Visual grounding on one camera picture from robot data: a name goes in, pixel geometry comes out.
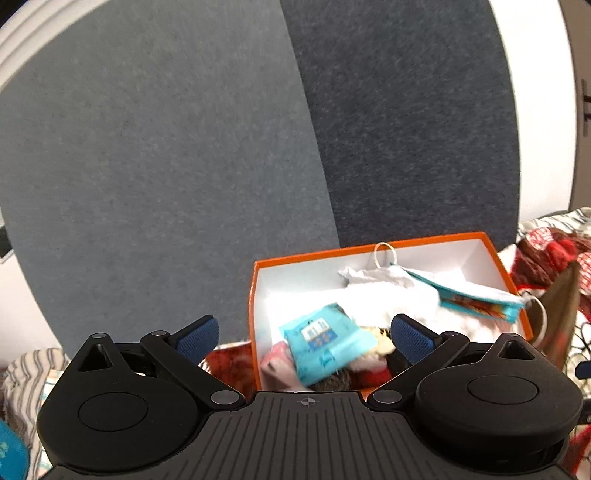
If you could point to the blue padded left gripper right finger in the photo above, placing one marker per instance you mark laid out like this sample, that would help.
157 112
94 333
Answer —
415 342

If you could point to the orange cardboard box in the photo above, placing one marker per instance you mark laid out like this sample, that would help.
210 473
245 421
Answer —
287 288

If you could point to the teal embroidered pillow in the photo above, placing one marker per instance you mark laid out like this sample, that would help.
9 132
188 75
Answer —
14 455

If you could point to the grey striped cloth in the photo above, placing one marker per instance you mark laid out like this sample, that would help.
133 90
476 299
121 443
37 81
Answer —
27 382

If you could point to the red floral plush blanket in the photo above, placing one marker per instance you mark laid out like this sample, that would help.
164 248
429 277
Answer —
543 250

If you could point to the brown leather pouch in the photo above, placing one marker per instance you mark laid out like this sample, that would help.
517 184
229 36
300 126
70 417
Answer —
553 316

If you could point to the white face mask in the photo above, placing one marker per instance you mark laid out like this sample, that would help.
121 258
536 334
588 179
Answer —
392 274

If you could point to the teal packaged wipes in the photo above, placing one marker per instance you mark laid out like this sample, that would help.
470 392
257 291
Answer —
324 342

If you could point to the teal patterned cloth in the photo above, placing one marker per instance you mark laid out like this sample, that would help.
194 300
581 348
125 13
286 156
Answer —
460 295

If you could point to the grey upholstered headboard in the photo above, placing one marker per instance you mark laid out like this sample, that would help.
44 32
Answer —
152 151

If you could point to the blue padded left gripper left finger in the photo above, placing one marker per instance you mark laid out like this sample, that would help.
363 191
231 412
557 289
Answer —
193 342

